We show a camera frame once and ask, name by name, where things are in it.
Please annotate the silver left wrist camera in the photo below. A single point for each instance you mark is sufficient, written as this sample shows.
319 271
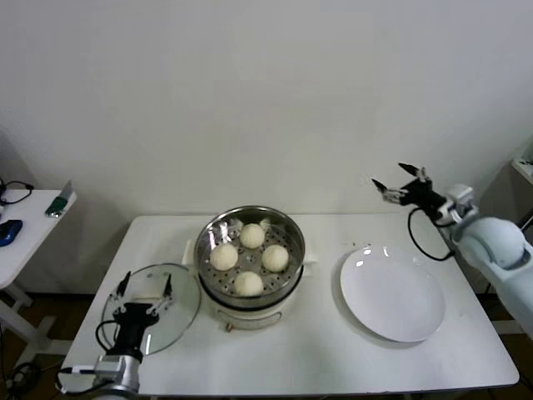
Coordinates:
109 367

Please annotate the white round plate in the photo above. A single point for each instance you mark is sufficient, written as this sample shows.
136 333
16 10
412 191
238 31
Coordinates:
391 296

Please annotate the beige shelf cabinet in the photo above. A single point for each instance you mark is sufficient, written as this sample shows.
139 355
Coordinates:
522 171

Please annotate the round glass pot lid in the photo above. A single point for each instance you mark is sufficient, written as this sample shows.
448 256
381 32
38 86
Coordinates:
183 308

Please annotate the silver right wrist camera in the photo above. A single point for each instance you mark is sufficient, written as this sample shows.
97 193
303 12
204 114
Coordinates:
460 194

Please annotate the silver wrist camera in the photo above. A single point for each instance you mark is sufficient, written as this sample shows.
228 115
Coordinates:
109 367
460 194

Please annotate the white side table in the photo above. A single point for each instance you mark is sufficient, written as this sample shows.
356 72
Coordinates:
33 233

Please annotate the blue computer mouse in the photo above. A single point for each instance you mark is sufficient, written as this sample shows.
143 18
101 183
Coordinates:
9 232

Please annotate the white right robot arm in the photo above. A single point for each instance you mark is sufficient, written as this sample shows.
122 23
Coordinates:
491 237

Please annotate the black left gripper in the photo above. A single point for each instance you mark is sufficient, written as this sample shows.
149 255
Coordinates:
133 316

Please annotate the stainless steel steamer basket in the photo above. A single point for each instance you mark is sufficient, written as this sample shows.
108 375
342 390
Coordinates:
287 237

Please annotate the white steamed baozi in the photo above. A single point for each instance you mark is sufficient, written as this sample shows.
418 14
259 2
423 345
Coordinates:
252 235
275 257
248 283
224 256

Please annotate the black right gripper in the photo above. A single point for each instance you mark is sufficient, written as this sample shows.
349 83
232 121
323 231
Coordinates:
420 193

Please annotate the white electric cooker base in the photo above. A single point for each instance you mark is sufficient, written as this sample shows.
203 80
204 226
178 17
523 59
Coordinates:
250 318

